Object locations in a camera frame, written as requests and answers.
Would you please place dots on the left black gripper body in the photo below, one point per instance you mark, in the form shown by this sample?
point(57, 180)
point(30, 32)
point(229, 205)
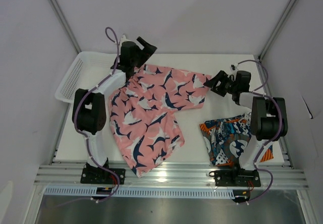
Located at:
point(142, 57)

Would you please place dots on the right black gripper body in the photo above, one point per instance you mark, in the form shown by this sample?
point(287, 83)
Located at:
point(226, 86)

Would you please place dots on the pink star patterned shorts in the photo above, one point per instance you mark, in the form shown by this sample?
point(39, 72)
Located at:
point(142, 111)

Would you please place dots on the blue orange patterned shorts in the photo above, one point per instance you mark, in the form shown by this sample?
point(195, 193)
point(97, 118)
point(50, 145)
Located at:
point(227, 138)

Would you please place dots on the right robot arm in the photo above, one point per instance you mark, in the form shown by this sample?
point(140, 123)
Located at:
point(268, 114)

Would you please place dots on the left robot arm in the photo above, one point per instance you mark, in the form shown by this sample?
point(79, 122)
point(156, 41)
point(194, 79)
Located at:
point(89, 108)

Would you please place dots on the white plastic basket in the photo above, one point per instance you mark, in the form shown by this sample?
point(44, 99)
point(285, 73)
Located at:
point(87, 70)

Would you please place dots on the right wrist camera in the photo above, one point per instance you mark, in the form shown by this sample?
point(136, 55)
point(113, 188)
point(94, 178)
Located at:
point(234, 67)

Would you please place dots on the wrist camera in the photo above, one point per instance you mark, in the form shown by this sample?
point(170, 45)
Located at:
point(123, 39)
point(234, 67)

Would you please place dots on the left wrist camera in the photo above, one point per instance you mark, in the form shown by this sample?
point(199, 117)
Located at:
point(123, 39)

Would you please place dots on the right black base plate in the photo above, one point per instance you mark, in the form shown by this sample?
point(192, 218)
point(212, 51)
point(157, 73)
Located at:
point(235, 177)

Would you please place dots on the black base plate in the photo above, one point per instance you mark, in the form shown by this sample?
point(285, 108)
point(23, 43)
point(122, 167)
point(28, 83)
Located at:
point(98, 176)
point(235, 177)

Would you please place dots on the aluminium mounting rail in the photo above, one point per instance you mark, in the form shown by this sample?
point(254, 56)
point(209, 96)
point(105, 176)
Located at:
point(167, 175)

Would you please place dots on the left aluminium frame post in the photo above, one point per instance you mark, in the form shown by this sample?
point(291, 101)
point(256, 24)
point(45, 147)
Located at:
point(65, 25)

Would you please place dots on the aluminium frame post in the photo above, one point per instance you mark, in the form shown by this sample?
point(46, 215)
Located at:
point(283, 18)
point(65, 25)

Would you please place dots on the right aluminium frame post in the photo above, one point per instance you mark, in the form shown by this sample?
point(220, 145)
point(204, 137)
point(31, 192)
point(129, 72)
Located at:
point(283, 18)

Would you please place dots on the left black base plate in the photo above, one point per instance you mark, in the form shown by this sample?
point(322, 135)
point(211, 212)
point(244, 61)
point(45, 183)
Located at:
point(98, 176)

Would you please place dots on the white slotted cable duct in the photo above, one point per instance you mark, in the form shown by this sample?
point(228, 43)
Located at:
point(141, 192)

